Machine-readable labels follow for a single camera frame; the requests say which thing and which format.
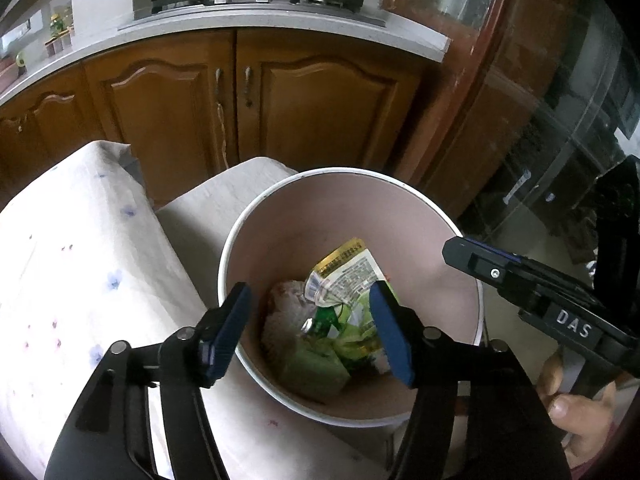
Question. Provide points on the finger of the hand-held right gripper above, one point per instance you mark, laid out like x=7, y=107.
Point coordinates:
x=480, y=262

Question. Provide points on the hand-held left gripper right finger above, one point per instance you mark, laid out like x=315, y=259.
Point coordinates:
x=392, y=340

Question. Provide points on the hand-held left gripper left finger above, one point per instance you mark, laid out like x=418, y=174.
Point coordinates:
x=232, y=330

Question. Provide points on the pale green plastic wrapper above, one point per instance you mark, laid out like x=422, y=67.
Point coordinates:
x=360, y=345

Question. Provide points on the white paper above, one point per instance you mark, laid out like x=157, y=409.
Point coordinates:
x=282, y=320

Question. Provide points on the green glass bottle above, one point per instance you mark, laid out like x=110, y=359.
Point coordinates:
x=325, y=317

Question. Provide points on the green yellow snack packet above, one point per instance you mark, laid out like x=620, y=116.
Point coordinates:
x=350, y=270

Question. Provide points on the white round bin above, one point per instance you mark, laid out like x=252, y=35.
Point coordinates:
x=350, y=210

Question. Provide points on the person's right hand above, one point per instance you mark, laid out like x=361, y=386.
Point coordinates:
x=575, y=420

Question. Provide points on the green sponge block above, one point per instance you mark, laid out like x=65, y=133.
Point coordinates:
x=312, y=375

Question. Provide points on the white floral tablecloth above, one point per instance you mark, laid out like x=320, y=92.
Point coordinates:
x=75, y=285

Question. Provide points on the wooden framed glass door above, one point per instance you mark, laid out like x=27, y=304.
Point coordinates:
x=525, y=85

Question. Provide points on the wooden base cabinet door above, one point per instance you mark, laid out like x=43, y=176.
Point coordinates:
x=160, y=120
x=45, y=130
x=325, y=110

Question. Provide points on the white kitchen countertop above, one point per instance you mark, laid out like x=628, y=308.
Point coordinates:
x=410, y=35

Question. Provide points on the gas stove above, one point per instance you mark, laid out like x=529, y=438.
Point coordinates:
x=250, y=10

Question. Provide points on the small green object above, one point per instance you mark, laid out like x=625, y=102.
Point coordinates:
x=21, y=60

